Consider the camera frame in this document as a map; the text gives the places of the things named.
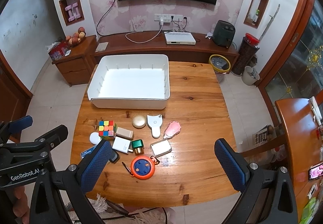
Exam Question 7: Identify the white charging cable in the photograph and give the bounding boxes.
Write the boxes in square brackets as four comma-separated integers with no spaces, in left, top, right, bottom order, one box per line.
[125,17,165,44]

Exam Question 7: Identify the long wooden tv console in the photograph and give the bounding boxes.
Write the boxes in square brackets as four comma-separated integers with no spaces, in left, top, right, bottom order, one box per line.
[94,33,239,65]

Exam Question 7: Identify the white plastic storage bin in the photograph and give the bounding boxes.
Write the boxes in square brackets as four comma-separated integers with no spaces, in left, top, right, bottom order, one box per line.
[87,54,170,110]

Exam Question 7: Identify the dark cylinder red-lid stand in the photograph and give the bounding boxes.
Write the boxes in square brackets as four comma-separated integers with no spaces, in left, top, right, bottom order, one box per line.
[231,33,259,76]

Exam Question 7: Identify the basket of peaches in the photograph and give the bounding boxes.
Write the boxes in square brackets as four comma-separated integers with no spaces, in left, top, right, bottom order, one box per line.
[65,27,86,45]

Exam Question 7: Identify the black tv cable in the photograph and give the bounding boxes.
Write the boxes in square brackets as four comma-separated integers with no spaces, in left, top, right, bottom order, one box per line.
[96,0,119,37]

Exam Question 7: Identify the gold oval compact case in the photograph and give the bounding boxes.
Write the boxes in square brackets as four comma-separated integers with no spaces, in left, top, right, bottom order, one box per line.
[132,114,147,129]

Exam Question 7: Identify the beige rectangular box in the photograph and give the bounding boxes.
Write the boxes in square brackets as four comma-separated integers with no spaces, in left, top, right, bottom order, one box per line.
[115,127,134,140]

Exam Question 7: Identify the blue labelled white box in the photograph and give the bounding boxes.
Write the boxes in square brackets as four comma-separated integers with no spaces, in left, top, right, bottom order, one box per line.
[81,145,96,159]

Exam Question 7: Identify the red tissue box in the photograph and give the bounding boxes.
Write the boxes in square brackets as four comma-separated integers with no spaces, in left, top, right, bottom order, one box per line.
[46,41,68,61]

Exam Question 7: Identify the white wall socket strip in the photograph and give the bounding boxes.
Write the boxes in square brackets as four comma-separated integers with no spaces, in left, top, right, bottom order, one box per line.
[154,14,183,23]

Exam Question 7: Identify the black power adapter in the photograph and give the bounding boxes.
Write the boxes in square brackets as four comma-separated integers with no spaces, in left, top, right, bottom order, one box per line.
[109,150,120,164]

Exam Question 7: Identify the orange blue retractable reel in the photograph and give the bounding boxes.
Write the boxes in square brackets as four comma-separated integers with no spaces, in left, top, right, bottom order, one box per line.
[122,155,160,180]

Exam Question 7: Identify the white round puck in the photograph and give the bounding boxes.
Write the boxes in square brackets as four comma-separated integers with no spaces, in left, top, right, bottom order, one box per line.
[89,132,102,145]

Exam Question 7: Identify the white handheld tape measure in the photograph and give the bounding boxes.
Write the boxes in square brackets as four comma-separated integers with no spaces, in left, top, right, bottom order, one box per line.
[147,114,163,138]

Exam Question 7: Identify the green gold perfume bottle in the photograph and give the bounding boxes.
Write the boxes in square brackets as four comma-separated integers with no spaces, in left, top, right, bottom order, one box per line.
[131,139,144,155]

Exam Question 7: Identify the dark green air fryer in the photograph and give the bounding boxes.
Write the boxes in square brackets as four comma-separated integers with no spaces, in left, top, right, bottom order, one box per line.
[211,20,235,48]

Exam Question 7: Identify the person's left hand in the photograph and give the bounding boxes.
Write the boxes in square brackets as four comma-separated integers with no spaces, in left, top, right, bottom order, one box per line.
[13,186,30,224]

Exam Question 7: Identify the yellow rimmed waste bin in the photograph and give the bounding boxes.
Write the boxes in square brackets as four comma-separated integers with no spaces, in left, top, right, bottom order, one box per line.
[209,54,231,74]

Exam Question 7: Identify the white usb wall charger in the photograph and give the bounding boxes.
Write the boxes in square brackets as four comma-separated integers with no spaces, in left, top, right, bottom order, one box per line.
[112,136,133,154]

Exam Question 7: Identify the orange wooden side table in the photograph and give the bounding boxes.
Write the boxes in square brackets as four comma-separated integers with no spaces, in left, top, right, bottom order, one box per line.
[275,98,322,219]

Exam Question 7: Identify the white small bucket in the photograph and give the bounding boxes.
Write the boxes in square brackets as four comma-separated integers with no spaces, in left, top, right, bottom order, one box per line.
[241,66,260,86]

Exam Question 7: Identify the multicolour puzzle cube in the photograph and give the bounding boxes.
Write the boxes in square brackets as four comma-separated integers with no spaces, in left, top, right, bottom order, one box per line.
[99,120,117,141]

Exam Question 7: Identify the clear plastic box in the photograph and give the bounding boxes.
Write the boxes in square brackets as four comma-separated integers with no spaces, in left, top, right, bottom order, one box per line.
[151,139,172,157]

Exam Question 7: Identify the small wooden drawer cabinet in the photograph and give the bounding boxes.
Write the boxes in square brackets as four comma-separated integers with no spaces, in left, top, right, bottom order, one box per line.
[52,35,98,86]

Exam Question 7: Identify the pink dumbbells pair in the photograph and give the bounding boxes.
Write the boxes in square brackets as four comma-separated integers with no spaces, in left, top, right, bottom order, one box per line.
[65,2,82,22]

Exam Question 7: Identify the smartphone on side table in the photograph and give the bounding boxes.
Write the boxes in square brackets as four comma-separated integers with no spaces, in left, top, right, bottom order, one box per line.
[308,162,323,180]

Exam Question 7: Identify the white set-top box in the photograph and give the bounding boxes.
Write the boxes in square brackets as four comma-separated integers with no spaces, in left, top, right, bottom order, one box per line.
[164,32,196,45]

